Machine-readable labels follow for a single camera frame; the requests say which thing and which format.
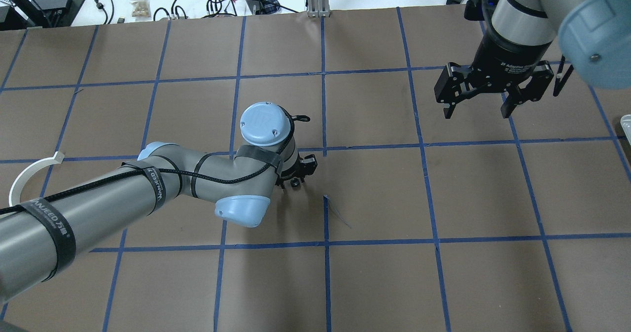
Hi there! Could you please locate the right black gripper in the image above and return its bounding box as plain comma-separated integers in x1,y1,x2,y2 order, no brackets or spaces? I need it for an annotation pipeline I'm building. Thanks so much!
434,0,575,120

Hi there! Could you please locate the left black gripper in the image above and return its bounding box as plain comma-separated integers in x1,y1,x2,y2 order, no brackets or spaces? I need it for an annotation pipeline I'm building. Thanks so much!
276,154,318,189

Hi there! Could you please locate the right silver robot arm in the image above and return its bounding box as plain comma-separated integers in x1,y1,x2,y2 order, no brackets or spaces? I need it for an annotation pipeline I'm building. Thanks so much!
433,0,631,119

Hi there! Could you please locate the silver ribbed metal tray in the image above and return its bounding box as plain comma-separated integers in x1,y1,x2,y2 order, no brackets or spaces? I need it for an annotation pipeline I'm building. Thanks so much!
620,114,631,143

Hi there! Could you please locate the white curved plastic part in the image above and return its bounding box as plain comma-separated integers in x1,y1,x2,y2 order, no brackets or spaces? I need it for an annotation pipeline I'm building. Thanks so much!
8,152,65,206

